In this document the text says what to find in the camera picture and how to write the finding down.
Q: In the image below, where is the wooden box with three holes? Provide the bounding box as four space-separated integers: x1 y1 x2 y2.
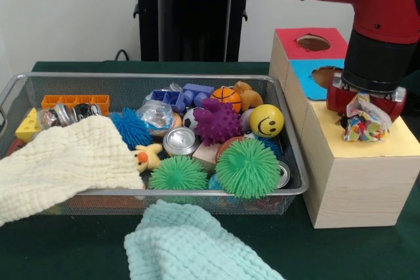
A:
269 28 420 230

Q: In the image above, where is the cream knitted cloth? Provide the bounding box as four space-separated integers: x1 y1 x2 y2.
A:
0 115 145 227

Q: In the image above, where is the brown toy football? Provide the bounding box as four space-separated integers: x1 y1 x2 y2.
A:
217 136 242 160

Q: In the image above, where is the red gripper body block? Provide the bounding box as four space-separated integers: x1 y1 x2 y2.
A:
326 82 408 122

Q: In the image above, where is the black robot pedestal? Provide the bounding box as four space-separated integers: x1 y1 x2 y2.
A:
127 0 273 63

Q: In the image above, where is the green spiky ball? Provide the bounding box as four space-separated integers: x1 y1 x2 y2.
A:
149 155 209 193
215 138 282 199

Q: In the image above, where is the black cable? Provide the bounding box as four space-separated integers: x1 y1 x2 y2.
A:
115 49 132 63

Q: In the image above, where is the blue spiky ball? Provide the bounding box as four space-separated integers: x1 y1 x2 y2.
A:
110 108 153 150

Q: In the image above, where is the yellow cheese wedge toy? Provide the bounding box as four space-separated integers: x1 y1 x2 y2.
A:
16 108 41 143

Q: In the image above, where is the yellow smiley face ball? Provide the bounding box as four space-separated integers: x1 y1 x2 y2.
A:
249 104 285 138

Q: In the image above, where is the multicolour patchwork print cloth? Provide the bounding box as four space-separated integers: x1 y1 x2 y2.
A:
340 92 392 144

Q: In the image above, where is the mint green knitted cloth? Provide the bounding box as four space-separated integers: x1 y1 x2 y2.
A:
125 200 283 280

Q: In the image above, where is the orange plastic tray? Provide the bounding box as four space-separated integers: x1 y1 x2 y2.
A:
41 94 110 114

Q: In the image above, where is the yellow duck plush toy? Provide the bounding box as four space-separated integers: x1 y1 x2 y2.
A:
135 144 164 172

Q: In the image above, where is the orange toy basketball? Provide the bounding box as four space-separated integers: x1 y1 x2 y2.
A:
210 87 242 113

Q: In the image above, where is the silver drink can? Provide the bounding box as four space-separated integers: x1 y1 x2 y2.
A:
276 162 291 189

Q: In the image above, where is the shallow wire mesh bin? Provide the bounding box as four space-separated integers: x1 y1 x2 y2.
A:
0 72 310 216

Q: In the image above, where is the purple spiky ball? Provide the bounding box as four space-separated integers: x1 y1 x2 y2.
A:
194 98 244 146

